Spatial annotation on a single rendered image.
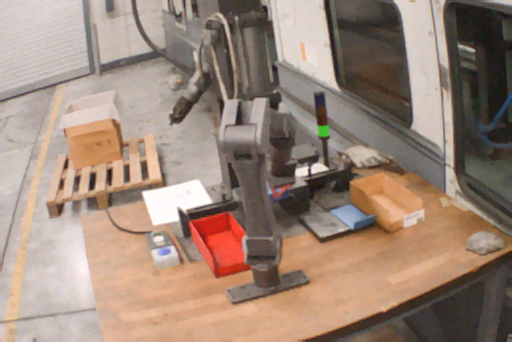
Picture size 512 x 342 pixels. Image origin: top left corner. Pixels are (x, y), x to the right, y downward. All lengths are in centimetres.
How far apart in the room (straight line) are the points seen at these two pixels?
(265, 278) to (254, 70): 58
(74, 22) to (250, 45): 923
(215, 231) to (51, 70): 932
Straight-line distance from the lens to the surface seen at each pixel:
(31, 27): 1089
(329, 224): 171
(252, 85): 170
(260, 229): 139
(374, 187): 189
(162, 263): 165
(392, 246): 161
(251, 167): 131
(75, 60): 1088
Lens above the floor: 169
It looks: 21 degrees down
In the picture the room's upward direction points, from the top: 8 degrees counter-clockwise
